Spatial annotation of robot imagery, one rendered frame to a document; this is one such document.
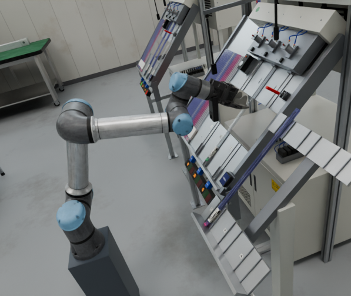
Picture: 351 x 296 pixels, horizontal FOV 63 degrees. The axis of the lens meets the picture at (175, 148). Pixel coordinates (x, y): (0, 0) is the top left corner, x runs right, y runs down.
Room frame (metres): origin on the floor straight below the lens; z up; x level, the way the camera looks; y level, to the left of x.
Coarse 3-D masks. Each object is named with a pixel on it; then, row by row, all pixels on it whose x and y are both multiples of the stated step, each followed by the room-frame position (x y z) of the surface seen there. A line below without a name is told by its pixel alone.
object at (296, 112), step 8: (296, 112) 0.77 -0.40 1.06; (288, 120) 0.77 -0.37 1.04; (280, 128) 0.77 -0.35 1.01; (272, 144) 0.76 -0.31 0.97; (264, 152) 0.75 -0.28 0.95; (256, 160) 0.75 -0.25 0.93; (248, 168) 0.75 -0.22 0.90; (240, 184) 0.73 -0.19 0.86; (232, 192) 0.73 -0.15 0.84; (224, 200) 0.73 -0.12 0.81; (208, 224) 0.71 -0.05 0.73
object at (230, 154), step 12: (204, 120) 1.31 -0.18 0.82; (204, 132) 1.24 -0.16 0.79; (216, 132) 1.16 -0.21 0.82; (192, 144) 1.26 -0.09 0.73; (204, 144) 1.17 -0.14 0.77; (228, 144) 1.03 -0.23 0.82; (240, 144) 0.97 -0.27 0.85; (204, 156) 1.11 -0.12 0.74; (216, 156) 1.04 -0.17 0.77; (228, 156) 0.98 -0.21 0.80; (240, 156) 0.92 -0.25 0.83; (216, 168) 0.99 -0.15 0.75; (228, 168) 0.93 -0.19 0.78; (216, 180) 0.94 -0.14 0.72
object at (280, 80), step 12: (252, 24) 1.50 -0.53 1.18; (240, 36) 1.53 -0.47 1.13; (228, 48) 1.56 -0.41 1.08; (240, 48) 1.45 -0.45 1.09; (264, 60) 1.21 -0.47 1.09; (240, 72) 1.31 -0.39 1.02; (252, 72) 1.23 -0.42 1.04; (264, 72) 1.16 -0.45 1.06; (276, 72) 1.09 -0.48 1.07; (240, 84) 1.25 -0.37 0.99; (252, 84) 1.17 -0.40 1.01; (276, 84) 1.04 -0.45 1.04; (288, 84) 0.99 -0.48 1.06; (264, 96) 1.05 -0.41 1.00; (276, 96) 0.99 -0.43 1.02; (276, 108) 0.95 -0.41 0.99
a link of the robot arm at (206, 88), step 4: (204, 80) 1.06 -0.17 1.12; (204, 84) 1.05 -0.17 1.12; (208, 84) 1.05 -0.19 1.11; (204, 88) 1.04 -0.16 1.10; (208, 88) 1.04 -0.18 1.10; (200, 92) 1.03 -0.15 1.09; (204, 92) 1.03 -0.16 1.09; (208, 92) 1.04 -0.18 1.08; (200, 96) 1.04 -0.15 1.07; (204, 96) 1.04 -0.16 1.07
